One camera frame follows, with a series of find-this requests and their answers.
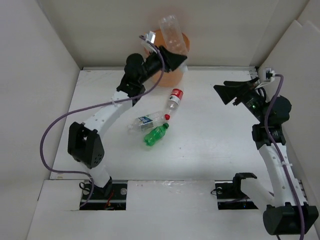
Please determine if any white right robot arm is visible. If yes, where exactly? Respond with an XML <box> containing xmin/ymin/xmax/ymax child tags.
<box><xmin>213</xmin><ymin>77</ymin><xmax>319</xmax><ymax>239</ymax></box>

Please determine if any orange plastic bin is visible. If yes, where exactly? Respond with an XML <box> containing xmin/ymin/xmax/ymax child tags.
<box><xmin>144</xmin><ymin>29</ymin><xmax>190</xmax><ymax>88</ymax></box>

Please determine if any green plastic bottle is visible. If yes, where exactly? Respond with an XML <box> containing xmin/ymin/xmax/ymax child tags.
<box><xmin>143</xmin><ymin>123</ymin><xmax>170</xmax><ymax>147</ymax></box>

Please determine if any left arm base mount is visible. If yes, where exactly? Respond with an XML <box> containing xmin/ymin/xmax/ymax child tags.
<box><xmin>79</xmin><ymin>179</ymin><xmax>128</xmax><ymax>211</ymax></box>

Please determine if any blue white label bottle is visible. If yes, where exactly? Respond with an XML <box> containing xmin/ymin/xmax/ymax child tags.
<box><xmin>128</xmin><ymin>111</ymin><xmax>166</xmax><ymax>134</ymax></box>

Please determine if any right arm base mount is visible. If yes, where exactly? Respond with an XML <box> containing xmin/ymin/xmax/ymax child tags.
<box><xmin>210</xmin><ymin>172</ymin><xmax>258</xmax><ymax>210</ymax></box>

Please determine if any aluminium frame rail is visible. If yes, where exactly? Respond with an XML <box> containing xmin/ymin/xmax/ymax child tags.
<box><xmin>77</xmin><ymin>66</ymin><xmax>306</xmax><ymax>206</ymax></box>

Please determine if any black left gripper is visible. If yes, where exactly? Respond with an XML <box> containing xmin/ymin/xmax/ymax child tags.
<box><xmin>139</xmin><ymin>46</ymin><xmax>187</xmax><ymax>85</ymax></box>

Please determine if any clear crushed blue-cap bottle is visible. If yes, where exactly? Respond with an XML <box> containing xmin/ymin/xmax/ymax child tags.
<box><xmin>158</xmin><ymin>14</ymin><xmax>190</xmax><ymax>74</ymax></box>

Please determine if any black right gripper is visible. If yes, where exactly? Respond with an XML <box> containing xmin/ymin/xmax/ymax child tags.
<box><xmin>213</xmin><ymin>77</ymin><xmax>267</xmax><ymax>124</ymax></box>

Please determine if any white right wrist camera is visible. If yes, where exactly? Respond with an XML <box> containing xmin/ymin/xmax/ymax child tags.
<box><xmin>259</xmin><ymin>67</ymin><xmax>276</xmax><ymax>83</ymax></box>

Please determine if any red label clear bottle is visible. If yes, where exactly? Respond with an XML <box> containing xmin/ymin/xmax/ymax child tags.
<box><xmin>164</xmin><ymin>88</ymin><xmax>184</xmax><ymax>121</ymax></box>

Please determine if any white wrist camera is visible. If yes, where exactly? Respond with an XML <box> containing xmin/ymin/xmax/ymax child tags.
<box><xmin>259</xmin><ymin>67</ymin><xmax>276</xmax><ymax>83</ymax></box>
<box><xmin>139</xmin><ymin>31</ymin><xmax>156</xmax><ymax>52</ymax></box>

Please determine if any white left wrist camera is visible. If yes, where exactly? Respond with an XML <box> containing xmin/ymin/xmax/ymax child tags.
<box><xmin>139</xmin><ymin>31</ymin><xmax>156</xmax><ymax>52</ymax></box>

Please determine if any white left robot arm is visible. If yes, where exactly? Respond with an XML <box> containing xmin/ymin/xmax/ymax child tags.
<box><xmin>67</xmin><ymin>46</ymin><xmax>187</xmax><ymax>199</ymax></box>

